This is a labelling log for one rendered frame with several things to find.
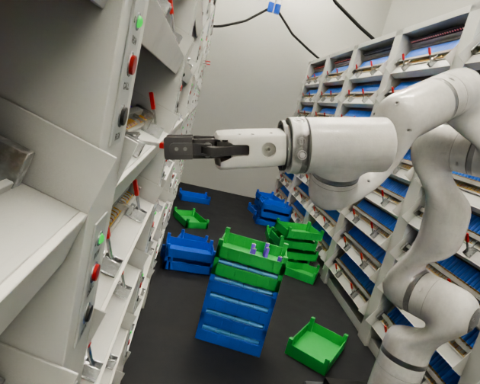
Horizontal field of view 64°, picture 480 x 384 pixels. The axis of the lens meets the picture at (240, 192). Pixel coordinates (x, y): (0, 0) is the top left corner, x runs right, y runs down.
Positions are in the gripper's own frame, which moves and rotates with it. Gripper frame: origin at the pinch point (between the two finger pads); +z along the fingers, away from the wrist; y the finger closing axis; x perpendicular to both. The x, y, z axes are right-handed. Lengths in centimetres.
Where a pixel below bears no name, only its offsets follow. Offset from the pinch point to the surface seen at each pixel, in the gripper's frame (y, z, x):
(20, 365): -27.7, 11.8, -14.6
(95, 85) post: -27.4, 4.0, 7.8
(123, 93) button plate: -23.4, 2.9, 7.3
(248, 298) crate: 91, -21, -77
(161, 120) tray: 42.3, 7.1, 1.4
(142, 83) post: 42.6, 11.4, 10.4
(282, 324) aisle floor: 120, -42, -108
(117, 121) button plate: -23.6, 3.4, 5.0
